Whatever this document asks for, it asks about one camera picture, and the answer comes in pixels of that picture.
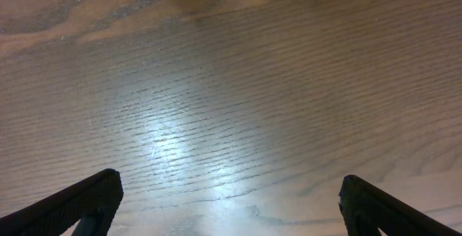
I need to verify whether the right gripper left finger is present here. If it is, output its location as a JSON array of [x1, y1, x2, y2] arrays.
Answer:
[[1, 169, 123, 236]]

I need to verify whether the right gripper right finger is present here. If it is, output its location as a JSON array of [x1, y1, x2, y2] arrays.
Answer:
[[339, 175, 461, 236]]

